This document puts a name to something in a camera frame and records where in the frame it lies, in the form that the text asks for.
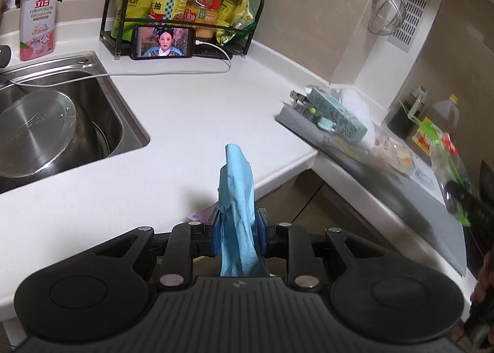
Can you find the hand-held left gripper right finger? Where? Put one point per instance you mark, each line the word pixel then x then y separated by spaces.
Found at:
pixel 262 235

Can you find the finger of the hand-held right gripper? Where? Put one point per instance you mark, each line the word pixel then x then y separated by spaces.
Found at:
pixel 465 200

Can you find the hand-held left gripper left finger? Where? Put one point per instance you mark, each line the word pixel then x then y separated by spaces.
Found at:
pixel 214 239

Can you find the light blue sheet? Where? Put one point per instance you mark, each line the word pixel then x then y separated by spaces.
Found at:
pixel 237 202

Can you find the green label plastic bottle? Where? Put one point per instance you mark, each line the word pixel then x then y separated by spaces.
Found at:
pixel 447 160

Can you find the clear yellow print snack packet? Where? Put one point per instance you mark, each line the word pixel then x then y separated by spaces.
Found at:
pixel 397 152

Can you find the pink paper scrap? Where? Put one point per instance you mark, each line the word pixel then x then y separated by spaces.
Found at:
pixel 200 216

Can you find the grey and white printed mat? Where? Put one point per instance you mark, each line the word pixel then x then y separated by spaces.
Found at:
pixel 386 191

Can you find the large cooking wine jug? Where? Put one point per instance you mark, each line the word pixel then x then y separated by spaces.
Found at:
pixel 444 114

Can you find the dark sauce dispenser bottle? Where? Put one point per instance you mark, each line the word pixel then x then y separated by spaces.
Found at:
pixel 401 121

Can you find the small teal plastic piece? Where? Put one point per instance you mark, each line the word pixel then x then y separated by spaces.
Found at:
pixel 328 125

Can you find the segmented metal piece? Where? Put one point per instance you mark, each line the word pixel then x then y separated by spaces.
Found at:
pixel 297 100

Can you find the teal printed carton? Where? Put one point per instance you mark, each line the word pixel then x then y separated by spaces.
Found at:
pixel 339 114

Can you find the white folded paper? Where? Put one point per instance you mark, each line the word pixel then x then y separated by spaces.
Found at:
pixel 357 104

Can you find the white vent grille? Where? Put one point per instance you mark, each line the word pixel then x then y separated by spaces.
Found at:
pixel 415 9

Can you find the black smartphone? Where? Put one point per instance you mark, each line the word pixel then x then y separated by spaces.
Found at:
pixel 164 43

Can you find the stainless steel pot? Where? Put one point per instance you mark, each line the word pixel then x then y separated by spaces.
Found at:
pixel 38 133

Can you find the stainless steel sink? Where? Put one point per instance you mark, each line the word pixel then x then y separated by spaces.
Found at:
pixel 92 63

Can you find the black metal kitchen rack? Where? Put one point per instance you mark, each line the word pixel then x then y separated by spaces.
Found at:
pixel 122 34

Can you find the yellow green snack bag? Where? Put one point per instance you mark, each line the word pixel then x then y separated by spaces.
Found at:
pixel 235 9

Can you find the pink dish soap bottle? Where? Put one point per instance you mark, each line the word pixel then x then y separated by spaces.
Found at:
pixel 38 17

